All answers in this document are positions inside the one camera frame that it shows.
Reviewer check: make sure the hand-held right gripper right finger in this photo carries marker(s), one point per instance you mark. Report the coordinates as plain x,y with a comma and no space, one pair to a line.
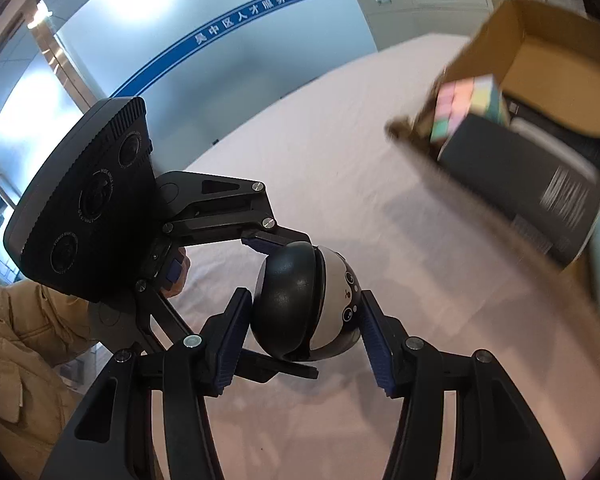
377,350

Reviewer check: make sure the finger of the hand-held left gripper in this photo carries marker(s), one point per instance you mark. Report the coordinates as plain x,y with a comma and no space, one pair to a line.
260,248
285,367

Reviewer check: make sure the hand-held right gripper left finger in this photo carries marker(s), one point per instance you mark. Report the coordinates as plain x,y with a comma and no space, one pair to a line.
230,342

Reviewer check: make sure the round black white penguin toy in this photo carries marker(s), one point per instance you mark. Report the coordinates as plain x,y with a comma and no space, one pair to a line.
290,300

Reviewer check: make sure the black box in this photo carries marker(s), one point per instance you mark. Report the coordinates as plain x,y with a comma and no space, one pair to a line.
505,170

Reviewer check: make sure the brown cardboard box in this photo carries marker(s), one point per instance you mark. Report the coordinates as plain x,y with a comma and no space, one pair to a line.
545,55

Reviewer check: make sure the person's left hand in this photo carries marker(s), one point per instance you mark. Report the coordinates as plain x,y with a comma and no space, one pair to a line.
181,285

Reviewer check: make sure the pastel coloured puzzle cube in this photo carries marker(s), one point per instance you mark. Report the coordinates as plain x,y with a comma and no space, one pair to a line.
460,105

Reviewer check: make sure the black grey-rimmed case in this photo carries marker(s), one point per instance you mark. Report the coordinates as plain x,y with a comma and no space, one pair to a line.
555,135

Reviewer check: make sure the grey metal cabinet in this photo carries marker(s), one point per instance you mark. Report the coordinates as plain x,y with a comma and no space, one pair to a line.
405,0

